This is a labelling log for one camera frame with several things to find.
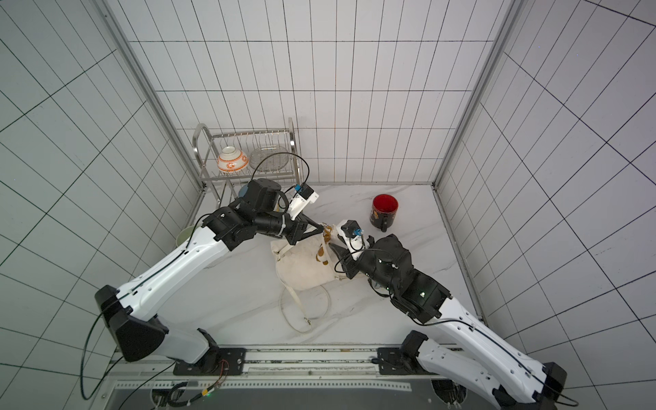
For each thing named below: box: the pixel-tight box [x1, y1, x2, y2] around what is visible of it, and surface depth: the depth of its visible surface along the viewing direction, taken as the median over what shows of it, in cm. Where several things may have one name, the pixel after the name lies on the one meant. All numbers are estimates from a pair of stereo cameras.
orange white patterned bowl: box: [216, 146, 250, 174], surface depth 87 cm
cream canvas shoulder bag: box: [269, 228, 345, 334], surface depth 84 cm
